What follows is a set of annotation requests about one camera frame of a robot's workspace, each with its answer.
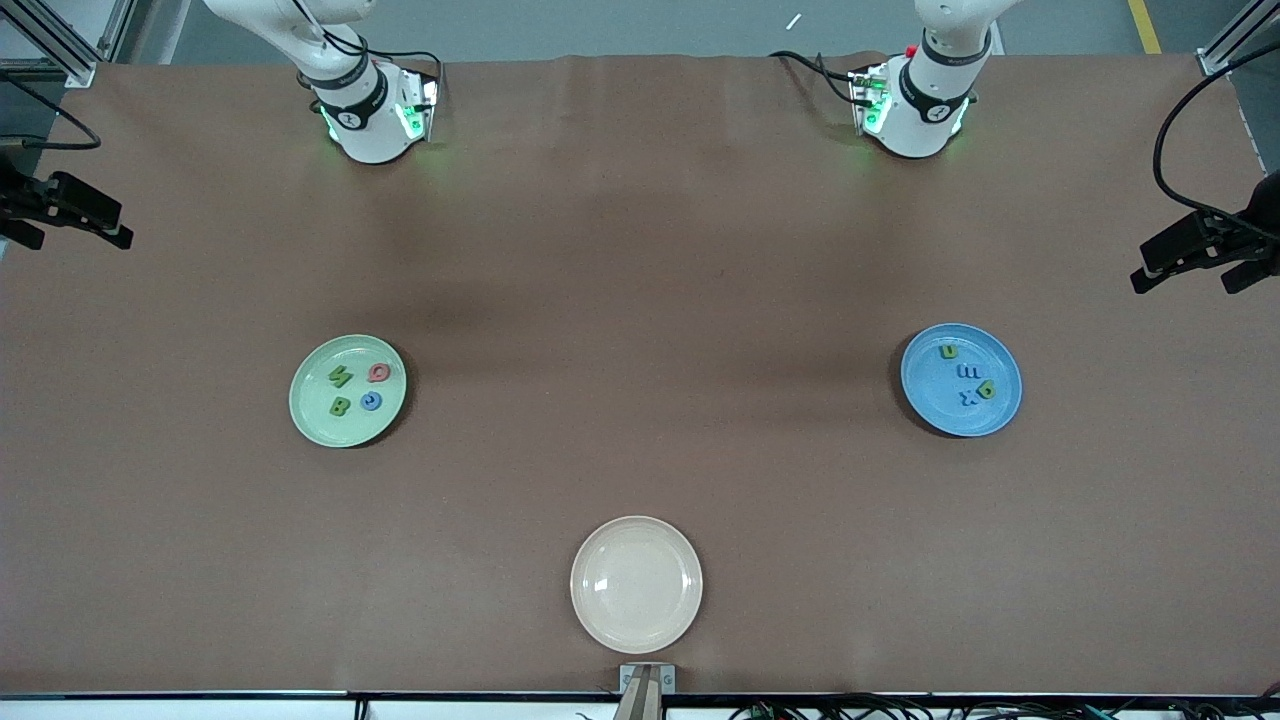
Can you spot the aluminium frame profile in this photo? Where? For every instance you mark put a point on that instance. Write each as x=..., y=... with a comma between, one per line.
x=1215, y=62
x=75, y=68

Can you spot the blue letter m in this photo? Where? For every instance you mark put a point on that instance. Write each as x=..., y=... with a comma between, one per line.
x=968, y=371

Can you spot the green letter B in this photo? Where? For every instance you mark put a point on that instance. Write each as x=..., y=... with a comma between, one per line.
x=337, y=406

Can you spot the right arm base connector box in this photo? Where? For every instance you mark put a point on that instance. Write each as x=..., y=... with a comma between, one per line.
x=418, y=110

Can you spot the blue letter C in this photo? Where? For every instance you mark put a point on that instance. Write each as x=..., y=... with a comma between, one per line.
x=365, y=402

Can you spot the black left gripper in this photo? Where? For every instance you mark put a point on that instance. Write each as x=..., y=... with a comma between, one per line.
x=1256, y=226

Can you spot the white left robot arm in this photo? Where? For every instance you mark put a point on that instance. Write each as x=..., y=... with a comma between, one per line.
x=925, y=100

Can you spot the green plate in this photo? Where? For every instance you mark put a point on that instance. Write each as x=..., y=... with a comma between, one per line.
x=310, y=400

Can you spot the green letter N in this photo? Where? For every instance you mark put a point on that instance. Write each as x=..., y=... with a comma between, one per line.
x=340, y=378

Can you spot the blue plate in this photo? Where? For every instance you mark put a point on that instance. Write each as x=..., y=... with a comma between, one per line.
x=940, y=405

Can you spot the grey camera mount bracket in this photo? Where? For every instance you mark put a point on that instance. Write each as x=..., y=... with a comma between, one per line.
x=645, y=700

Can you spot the red letter Q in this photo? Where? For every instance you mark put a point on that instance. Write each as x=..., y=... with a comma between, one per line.
x=371, y=373

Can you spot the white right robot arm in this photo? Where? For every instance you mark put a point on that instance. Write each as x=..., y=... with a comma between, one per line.
x=365, y=130

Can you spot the brown table cover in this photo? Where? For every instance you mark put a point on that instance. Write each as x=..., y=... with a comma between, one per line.
x=850, y=550

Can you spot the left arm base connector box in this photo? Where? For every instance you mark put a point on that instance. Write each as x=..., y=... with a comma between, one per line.
x=868, y=100

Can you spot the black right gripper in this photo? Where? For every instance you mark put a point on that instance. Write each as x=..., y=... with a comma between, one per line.
x=14, y=196

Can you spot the cream plate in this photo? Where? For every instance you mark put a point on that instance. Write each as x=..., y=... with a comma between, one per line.
x=636, y=585

